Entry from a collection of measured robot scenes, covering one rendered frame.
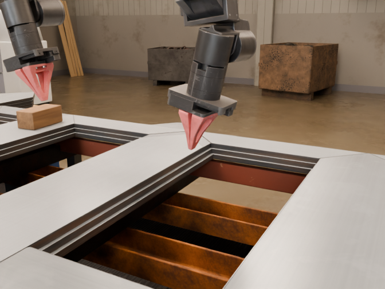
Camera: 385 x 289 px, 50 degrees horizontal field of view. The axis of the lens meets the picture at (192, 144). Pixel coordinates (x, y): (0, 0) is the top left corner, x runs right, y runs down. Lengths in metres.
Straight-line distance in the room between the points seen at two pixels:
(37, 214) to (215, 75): 0.35
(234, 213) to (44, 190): 0.44
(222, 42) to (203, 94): 0.09
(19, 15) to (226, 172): 0.57
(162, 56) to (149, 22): 1.48
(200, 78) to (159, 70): 7.24
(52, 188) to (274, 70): 6.04
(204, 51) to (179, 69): 7.11
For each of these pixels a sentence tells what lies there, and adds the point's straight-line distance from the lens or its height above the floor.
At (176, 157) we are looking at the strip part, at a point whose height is 0.85.
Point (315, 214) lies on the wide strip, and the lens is 0.68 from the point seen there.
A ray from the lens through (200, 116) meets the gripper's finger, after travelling 0.67.
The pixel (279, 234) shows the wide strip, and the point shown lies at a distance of 0.61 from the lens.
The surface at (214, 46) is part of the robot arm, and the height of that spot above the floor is 1.10.
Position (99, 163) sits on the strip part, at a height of 0.85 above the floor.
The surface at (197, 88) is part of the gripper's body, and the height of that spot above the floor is 1.03.
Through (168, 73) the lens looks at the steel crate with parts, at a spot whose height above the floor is 0.24.
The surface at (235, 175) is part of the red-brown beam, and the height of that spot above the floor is 0.78.
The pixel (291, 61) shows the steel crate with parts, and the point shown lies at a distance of 6.54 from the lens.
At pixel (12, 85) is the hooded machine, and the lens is 6.03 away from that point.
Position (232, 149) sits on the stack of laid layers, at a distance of 1.01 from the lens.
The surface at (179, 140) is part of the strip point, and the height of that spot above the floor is 0.85.
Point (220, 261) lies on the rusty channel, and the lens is 0.80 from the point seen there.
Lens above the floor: 1.13
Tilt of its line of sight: 16 degrees down
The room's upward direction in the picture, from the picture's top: straight up
